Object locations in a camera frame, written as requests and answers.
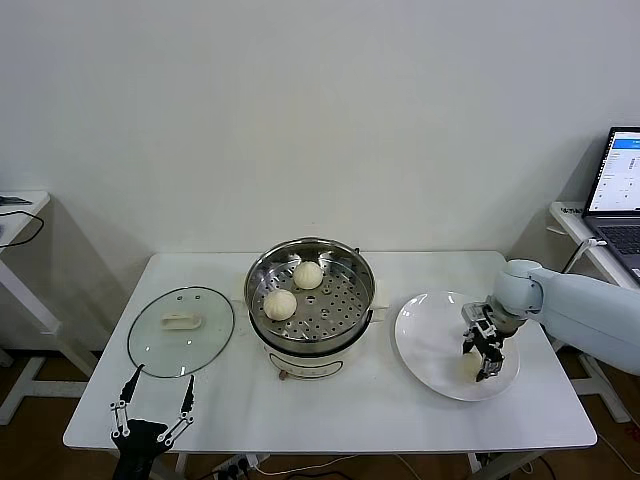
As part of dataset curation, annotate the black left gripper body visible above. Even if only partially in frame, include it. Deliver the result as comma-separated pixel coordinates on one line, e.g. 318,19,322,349
110,418,171,480

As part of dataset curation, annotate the round glass pot lid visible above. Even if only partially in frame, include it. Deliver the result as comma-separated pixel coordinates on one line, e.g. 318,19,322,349
127,285,237,378

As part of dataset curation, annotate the grey open laptop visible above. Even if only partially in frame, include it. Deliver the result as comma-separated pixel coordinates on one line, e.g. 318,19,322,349
582,127,640,284

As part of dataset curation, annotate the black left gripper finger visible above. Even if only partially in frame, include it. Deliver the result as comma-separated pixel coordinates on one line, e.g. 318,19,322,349
108,363,147,440
156,374,197,446

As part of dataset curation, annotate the thin black cable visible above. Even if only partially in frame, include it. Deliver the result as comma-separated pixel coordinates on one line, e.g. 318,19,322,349
0,209,47,249

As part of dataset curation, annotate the white side table with laptop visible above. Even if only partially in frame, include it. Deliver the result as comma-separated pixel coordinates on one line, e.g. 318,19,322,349
548,201,640,426

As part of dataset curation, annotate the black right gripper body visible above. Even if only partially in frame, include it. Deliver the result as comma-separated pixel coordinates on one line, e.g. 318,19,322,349
464,324,504,359

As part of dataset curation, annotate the white power strip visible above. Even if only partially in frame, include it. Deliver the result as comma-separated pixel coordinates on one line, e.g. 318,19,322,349
212,453,269,476

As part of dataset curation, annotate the white steamed baozi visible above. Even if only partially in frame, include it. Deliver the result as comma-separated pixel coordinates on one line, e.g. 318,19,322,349
458,352,484,384
263,288,299,321
292,261,324,290

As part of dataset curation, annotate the white round plate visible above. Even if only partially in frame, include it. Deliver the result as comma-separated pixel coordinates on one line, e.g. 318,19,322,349
394,291,522,403

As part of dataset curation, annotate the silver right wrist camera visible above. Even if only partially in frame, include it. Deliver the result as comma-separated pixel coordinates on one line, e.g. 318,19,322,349
459,301,496,332

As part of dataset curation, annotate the white side table with cable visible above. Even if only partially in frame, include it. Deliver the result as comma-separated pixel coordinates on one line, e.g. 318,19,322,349
0,191,99,424

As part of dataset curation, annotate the black cable with white plug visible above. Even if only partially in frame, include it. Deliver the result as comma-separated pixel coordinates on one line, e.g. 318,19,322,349
562,238,609,275

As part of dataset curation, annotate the white electric cooker pot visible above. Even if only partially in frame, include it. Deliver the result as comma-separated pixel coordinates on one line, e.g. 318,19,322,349
233,277,392,384

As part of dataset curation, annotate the stainless steel steamer basket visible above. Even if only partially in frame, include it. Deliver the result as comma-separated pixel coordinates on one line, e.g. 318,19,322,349
244,238,378,354

